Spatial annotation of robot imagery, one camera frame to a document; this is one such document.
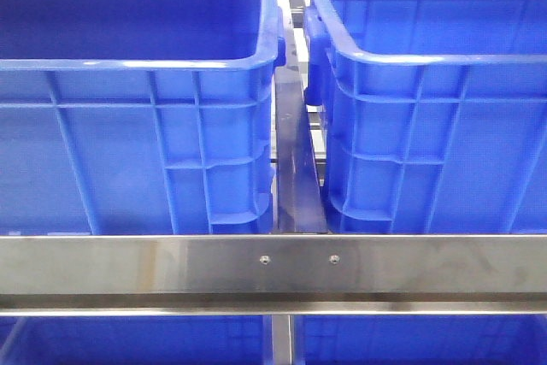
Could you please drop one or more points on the blue bin with buttons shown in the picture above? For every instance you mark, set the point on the blue bin with buttons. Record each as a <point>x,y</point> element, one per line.
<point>128,117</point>

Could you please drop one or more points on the empty blue target bin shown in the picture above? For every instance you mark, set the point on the empty blue target bin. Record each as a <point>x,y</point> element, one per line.
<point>434,114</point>

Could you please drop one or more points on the lower shelf blue bin right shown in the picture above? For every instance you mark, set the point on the lower shelf blue bin right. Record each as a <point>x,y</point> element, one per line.
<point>421,339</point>

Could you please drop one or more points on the shelf blue bin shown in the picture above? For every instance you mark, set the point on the shelf blue bin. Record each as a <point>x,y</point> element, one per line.
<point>421,339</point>
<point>140,340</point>

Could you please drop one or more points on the lower shelf blue bin left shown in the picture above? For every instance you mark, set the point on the lower shelf blue bin left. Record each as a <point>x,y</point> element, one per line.
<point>140,340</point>

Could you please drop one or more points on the grey metal rack frame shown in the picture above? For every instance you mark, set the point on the grey metal rack frame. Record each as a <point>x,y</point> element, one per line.
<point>300,264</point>

